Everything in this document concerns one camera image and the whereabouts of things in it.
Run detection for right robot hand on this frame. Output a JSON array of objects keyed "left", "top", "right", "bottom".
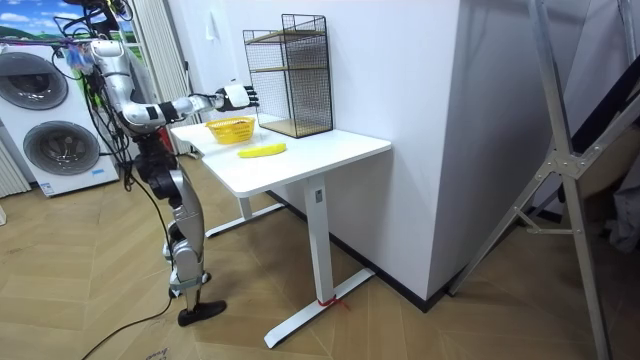
[{"left": 213, "top": 83, "right": 261, "bottom": 113}]

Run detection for yellow plastic basket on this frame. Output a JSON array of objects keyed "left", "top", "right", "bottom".
[{"left": 205, "top": 116, "right": 257, "bottom": 146}]

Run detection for yellow banana soft toy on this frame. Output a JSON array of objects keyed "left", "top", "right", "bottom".
[{"left": 236, "top": 142, "right": 288, "bottom": 160}]

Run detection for white pleated curtain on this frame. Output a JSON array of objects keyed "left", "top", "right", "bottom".
[
  {"left": 0, "top": 139, "right": 32, "bottom": 200},
  {"left": 132, "top": 0, "right": 201, "bottom": 156}
]

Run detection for white desk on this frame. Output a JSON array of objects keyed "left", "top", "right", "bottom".
[{"left": 169, "top": 113, "right": 393, "bottom": 350}]

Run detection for robot body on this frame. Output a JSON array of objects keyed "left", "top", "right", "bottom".
[{"left": 54, "top": 0, "right": 179, "bottom": 201}]

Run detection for robot legs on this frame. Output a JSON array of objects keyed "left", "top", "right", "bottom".
[{"left": 147, "top": 168, "right": 229, "bottom": 329}]

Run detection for white washing machine tower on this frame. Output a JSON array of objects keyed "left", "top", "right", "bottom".
[{"left": 0, "top": 43, "right": 121, "bottom": 198}]

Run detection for black wire shelf rack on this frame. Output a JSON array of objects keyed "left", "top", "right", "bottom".
[{"left": 242, "top": 13, "right": 334, "bottom": 140}]

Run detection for cable bundle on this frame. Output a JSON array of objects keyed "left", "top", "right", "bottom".
[{"left": 49, "top": 0, "right": 136, "bottom": 76}]

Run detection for landscape wall poster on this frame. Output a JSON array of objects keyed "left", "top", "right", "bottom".
[{"left": 0, "top": 0, "right": 139, "bottom": 49}]

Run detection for red strap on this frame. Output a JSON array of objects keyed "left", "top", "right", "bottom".
[{"left": 316, "top": 294, "right": 351, "bottom": 311}]

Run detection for black floor cable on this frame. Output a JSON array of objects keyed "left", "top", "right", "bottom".
[{"left": 79, "top": 169, "right": 176, "bottom": 360}]

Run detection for silver metal frame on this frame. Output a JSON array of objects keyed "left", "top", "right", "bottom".
[{"left": 447, "top": 0, "right": 640, "bottom": 360}]

